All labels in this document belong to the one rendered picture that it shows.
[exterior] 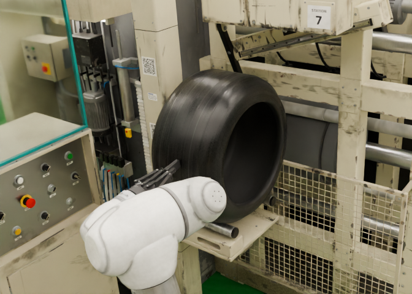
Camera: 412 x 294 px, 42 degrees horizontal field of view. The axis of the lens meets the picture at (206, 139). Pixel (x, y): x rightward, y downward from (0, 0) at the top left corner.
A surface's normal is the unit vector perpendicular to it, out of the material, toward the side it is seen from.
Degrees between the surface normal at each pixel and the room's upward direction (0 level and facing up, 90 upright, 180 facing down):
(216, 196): 61
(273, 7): 90
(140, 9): 90
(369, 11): 90
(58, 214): 90
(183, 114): 45
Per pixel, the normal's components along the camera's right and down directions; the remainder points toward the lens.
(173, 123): -0.54, -0.25
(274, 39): -0.62, 0.36
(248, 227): -0.07, -0.91
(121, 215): -0.04, -0.76
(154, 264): 0.51, 0.12
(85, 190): 0.78, 0.21
